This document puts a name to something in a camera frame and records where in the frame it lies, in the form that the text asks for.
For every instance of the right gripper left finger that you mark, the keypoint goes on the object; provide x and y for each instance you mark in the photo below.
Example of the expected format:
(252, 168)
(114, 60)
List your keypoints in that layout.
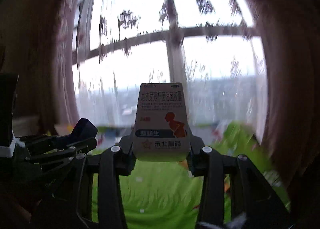
(112, 163)

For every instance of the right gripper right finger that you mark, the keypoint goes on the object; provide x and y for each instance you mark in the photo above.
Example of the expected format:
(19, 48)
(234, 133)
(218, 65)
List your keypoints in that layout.
(234, 194)

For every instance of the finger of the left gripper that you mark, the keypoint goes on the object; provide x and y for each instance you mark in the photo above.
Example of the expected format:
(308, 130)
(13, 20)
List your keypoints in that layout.
(43, 143)

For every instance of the small black cube box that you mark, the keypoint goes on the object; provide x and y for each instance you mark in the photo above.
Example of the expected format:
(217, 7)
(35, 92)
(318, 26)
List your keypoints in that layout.
(84, 129)

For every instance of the white orange medicine box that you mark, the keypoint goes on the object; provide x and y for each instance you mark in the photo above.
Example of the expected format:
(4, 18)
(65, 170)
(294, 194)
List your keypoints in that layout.
(161, 131)

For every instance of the green cartoon bedsheet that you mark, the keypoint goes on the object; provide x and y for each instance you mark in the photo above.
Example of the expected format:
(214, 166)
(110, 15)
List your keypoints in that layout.
(167, 195)

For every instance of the mauve drape curtain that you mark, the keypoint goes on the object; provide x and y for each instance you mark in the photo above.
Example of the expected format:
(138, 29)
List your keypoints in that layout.
(36, 44)

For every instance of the white lace curtain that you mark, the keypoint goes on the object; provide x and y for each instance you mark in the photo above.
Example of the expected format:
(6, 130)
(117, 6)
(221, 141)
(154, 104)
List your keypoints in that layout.
(211, 47)

